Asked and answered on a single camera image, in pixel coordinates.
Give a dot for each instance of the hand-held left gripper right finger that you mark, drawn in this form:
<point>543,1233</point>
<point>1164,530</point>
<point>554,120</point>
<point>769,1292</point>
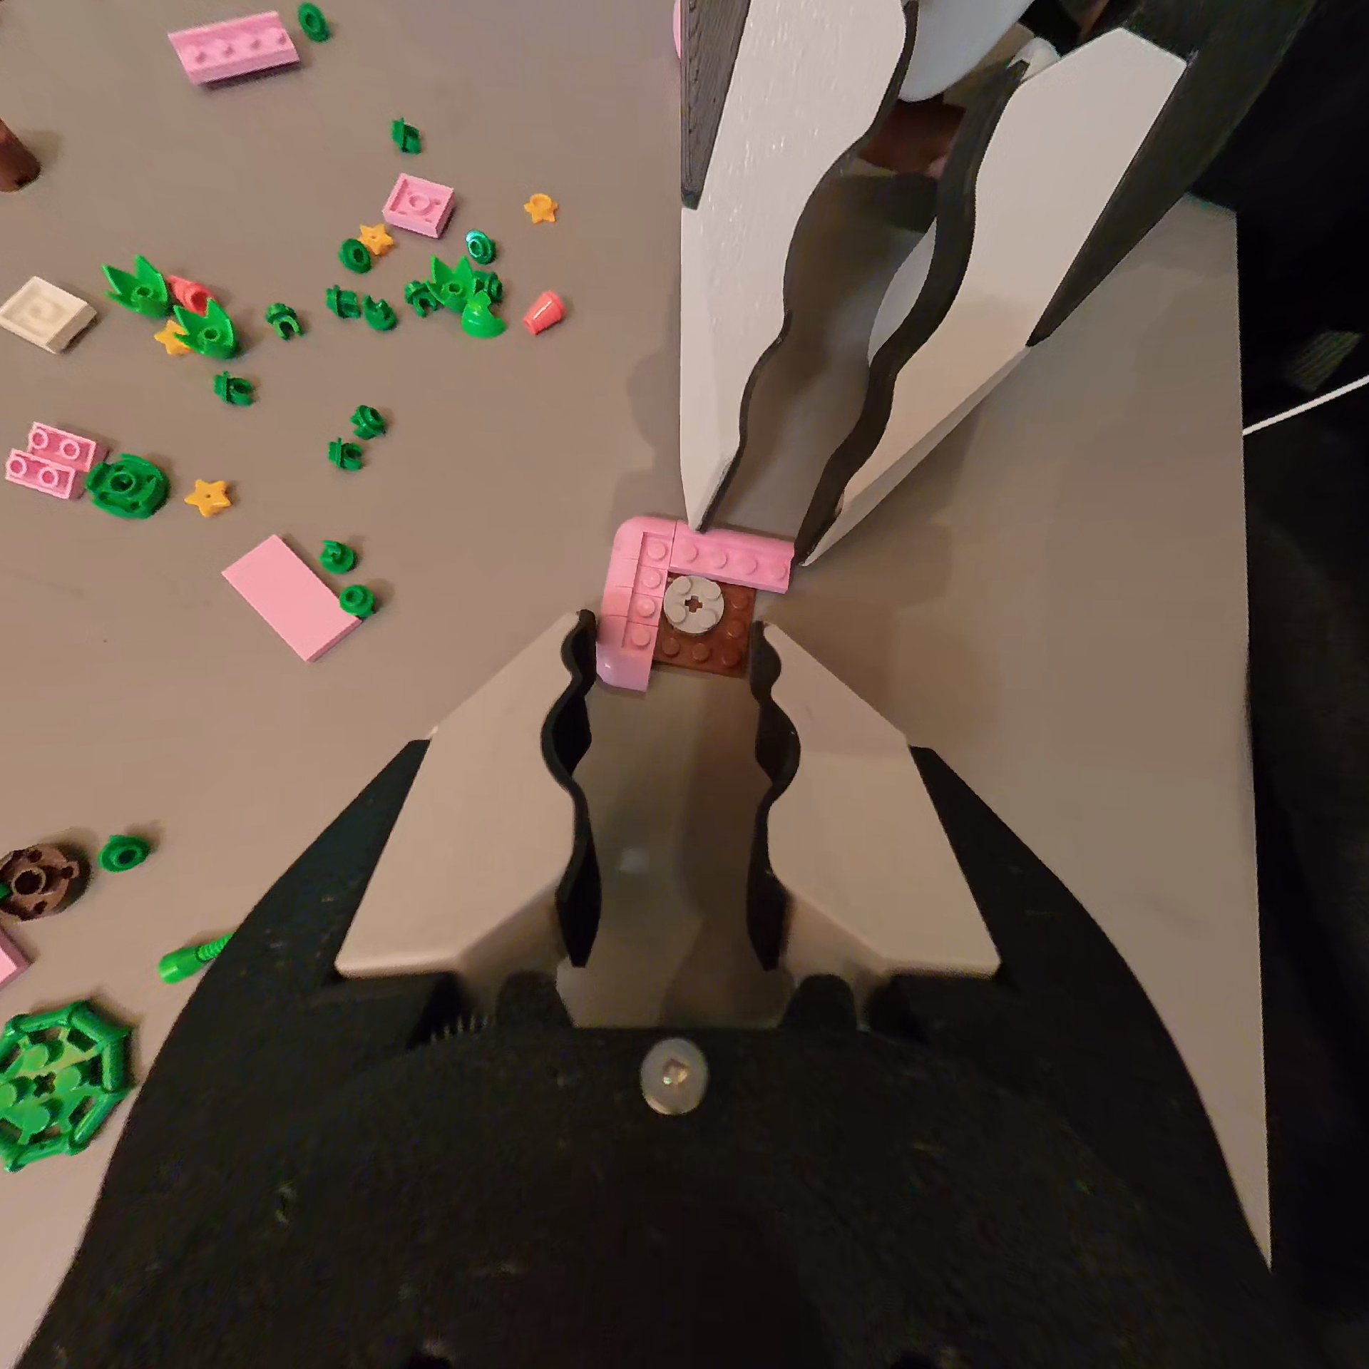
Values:
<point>878,856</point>

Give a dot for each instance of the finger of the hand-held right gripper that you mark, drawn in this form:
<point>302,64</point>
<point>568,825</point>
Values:
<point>769,127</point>
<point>1047,191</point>

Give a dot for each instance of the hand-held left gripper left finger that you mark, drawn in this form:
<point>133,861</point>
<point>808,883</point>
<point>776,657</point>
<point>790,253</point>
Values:
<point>469,856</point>

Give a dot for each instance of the brown square plate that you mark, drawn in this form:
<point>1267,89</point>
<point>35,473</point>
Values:
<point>700,652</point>

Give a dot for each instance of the pink curved brick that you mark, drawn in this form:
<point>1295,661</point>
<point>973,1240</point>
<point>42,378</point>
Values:
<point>622,613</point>
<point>638,543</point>

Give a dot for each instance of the grey round tile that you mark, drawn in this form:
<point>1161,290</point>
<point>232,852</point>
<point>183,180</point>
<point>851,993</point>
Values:
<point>694,603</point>

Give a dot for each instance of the pink studded plate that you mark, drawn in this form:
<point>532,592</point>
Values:
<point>249,45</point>

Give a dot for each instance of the person's right hand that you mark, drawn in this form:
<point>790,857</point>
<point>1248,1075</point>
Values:
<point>915,137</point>

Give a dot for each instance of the yellow star piece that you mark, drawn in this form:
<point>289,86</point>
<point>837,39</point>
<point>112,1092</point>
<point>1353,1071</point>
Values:
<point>542,207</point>
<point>210,495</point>
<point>373,236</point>
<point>171,340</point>

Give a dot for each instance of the scattered small green clips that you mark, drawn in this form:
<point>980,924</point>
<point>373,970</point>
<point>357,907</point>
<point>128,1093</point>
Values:
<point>360,599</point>

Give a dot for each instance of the red cone piece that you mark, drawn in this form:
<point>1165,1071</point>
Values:
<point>543,312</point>

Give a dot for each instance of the green stick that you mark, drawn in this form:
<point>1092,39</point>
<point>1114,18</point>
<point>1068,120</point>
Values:
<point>194,956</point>

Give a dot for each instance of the large pink smooth tile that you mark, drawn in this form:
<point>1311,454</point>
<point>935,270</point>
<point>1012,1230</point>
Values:
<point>291,598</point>

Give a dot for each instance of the green cone piece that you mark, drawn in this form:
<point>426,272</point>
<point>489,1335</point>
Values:
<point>483,317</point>

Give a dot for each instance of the green spiky leaf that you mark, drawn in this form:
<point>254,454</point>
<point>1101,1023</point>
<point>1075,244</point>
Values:
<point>135,285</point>
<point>461,280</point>
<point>210,330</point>

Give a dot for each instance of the pink square single-stud plate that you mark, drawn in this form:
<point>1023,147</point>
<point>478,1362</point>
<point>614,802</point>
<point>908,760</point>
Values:
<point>418,201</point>

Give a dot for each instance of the brown round plate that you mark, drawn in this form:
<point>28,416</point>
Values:
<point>39,878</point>

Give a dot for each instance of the green web piece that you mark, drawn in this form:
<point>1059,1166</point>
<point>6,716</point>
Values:
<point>59,1084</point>

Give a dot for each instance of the pink face tile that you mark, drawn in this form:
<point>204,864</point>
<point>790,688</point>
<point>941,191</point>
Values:
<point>8,956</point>

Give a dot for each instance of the green round flower plate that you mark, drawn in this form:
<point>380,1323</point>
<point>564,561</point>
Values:
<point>128,487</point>

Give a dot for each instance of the small pink plate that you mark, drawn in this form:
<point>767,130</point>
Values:
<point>44,473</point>
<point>62,441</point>

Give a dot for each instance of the small red piece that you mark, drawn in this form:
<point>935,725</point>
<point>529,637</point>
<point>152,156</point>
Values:
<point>187,290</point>

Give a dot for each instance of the white square tile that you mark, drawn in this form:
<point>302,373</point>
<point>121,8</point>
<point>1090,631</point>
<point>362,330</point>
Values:
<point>44,312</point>

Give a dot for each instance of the brown round brick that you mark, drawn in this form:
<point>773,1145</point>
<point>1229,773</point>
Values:
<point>15,159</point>

